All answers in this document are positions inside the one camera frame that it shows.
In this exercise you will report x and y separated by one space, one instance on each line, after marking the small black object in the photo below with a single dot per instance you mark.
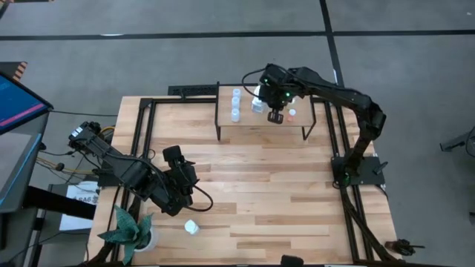
292 261

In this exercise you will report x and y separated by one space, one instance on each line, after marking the orange black striped object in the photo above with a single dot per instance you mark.
20 70

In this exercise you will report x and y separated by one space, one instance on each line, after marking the black aluminium table frame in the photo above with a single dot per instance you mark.
185 100

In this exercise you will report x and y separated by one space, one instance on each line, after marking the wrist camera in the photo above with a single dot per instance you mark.
188 173
274 74

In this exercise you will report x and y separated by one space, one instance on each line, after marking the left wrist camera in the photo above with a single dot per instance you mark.
188 173

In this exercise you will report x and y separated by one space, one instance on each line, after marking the small translucent white bottle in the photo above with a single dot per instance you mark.
236 92
235 115
235 102

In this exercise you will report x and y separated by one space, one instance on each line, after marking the white paper sign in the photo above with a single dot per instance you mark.
81 191

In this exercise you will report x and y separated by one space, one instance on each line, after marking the blue screen monitor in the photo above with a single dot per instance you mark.
18 104

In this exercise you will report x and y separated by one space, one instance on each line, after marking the grey equipment cart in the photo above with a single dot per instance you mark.
15 159

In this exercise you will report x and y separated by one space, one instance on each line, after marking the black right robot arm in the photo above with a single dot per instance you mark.
334 91

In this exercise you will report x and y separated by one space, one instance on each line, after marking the white plant pot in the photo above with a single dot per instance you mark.
151 241

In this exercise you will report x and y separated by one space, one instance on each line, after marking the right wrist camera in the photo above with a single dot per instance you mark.
274 74

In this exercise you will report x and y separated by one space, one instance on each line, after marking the black power strip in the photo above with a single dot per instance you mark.
193 90

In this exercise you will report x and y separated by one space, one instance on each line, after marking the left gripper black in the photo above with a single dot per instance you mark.
172 193

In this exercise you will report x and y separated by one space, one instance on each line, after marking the small pink-red bottle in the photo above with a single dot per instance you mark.
291 115

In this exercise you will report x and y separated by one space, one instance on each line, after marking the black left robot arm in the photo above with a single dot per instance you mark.
111 163

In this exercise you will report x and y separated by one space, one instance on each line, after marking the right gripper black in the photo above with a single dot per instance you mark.
276 98

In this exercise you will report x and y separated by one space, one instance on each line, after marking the green artificial plant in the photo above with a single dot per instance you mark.
126 230

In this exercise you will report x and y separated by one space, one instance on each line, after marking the black bar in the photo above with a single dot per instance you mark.
55 202

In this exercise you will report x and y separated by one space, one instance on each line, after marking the black clamp tool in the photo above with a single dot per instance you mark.
401 246

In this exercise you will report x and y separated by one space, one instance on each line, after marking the grey chair base leg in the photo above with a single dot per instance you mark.
456 142

